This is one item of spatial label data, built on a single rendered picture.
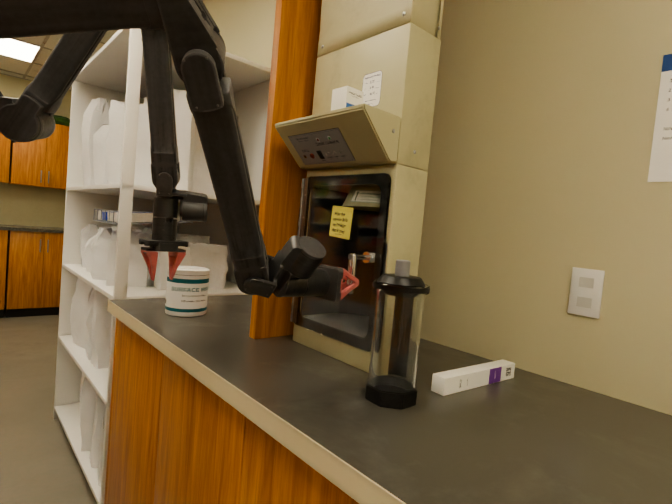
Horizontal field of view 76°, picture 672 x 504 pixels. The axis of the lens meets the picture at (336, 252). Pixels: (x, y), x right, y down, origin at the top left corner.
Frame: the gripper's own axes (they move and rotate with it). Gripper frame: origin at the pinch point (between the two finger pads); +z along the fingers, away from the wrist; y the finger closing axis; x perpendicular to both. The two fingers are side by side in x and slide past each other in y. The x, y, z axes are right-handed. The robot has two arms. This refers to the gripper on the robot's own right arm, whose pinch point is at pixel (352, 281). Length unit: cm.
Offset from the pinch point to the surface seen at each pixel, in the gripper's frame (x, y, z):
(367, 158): -27.4, 0.5, 1.3
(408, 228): -13.0, -5.4, 10.8
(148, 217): -9, 116, -6
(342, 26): -62, 17, 4
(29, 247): 39, 496, -1
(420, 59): -50, -5, 9
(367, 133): -31.6, -3.0, -3.0
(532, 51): -64, -12, 47
